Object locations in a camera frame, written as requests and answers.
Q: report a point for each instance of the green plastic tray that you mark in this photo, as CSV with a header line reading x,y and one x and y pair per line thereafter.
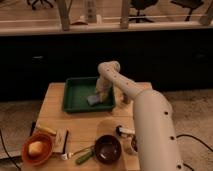
x,y
76,92

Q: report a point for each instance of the black office chair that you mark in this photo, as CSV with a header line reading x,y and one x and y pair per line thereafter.
x,y
140,5

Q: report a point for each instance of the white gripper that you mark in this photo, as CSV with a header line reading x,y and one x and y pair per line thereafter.
x,y
102,88

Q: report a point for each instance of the yellow round fruit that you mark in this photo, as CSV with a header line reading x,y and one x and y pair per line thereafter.
x,y
35,148

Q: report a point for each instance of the orange bowl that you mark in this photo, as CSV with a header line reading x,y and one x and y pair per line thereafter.
x,y
46,153

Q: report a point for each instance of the white cup with brown contents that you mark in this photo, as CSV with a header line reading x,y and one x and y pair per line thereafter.
x,y
133,146

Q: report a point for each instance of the green cup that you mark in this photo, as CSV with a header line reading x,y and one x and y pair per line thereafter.
x,y
126,99

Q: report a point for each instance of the fork with green handle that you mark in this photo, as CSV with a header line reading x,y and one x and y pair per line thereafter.
x,y
80,156

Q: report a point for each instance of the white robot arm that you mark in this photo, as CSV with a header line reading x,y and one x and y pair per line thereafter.
x,y
152,115

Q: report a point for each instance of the blue sponge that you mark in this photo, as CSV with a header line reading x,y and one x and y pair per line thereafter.
x,y
93,99

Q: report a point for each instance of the dark brown bowl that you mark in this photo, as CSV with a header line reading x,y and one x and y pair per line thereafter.
x,y
107,149

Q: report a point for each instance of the white black marker tool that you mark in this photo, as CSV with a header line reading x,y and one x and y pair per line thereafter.
x,y
124,131

